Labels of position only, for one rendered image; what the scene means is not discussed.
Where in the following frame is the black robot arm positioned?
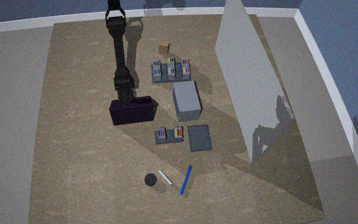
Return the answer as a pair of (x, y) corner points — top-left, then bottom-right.
(106, 0), (135, 103)

